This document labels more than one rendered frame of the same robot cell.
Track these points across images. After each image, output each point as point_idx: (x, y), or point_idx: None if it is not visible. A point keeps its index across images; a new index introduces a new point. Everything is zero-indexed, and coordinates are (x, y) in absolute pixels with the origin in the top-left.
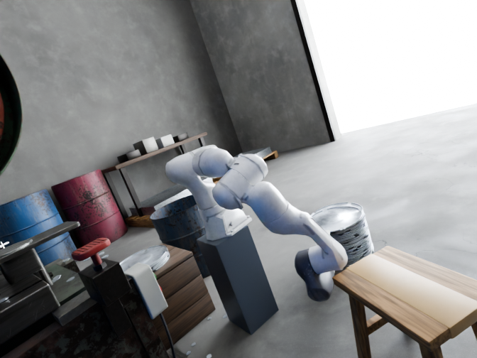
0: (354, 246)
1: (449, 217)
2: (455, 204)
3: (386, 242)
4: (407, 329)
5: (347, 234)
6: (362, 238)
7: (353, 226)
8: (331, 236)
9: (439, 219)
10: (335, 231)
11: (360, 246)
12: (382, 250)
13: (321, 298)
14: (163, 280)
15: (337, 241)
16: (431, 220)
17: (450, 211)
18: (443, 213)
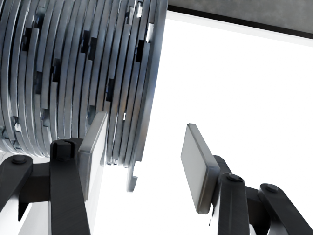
0: (23, 136)
1: (31, 228)
2: (45, 215)
3: (2, 157)
4: None
5: (81, 135)
6: (45, 155)
7: (104, 157)
8: (90, 76)
9: (31, 217)
10: (110, 101)
11: (16, 146)
12: None
13: None
14: None
15: (63, 90)
16: (31, 206)
17: (39, 219)
18: (38, 213)
